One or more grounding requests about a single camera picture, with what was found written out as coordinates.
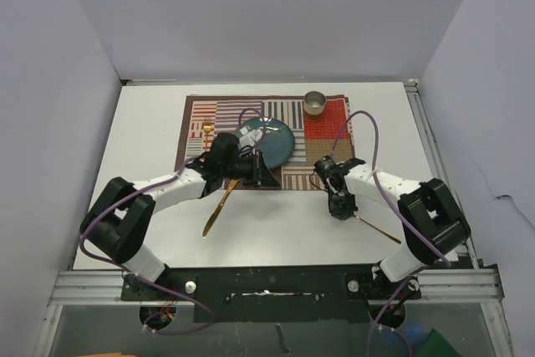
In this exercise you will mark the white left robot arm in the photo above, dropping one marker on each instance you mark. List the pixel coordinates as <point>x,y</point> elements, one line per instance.
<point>114,229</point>

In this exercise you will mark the gold spoon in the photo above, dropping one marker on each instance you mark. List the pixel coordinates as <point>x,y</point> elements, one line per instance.
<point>382,232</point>

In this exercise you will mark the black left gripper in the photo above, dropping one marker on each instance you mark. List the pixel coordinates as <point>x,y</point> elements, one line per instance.
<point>260,175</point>

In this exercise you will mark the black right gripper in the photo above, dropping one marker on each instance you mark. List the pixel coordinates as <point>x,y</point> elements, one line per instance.
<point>338,211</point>

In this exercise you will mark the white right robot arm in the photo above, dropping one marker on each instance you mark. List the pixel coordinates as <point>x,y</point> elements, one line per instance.
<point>407,199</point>

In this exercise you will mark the right side aluminium rail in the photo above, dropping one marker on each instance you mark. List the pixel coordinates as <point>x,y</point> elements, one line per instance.
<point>450,225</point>

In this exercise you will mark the green object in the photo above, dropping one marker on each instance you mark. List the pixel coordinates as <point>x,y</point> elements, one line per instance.
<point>436,345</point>

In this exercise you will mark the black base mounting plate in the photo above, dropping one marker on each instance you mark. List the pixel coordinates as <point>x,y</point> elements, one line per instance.
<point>292,294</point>

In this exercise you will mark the gold fork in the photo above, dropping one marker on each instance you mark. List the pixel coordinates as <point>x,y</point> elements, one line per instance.
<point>206,126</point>

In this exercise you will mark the beige metal cup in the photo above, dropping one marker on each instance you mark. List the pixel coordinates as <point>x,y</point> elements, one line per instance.
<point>314,104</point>

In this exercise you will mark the gold knife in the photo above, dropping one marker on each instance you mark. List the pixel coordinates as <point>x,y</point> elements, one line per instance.
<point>213,217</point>

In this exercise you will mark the patchwork striped cloth placemat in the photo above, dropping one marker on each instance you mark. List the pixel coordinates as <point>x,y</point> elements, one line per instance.
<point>313,138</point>

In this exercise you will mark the blue object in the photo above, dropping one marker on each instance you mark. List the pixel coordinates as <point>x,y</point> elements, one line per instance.
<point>414,332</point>

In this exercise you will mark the blue ceramic plate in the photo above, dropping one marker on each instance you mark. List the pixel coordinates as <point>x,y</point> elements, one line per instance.
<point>278,141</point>

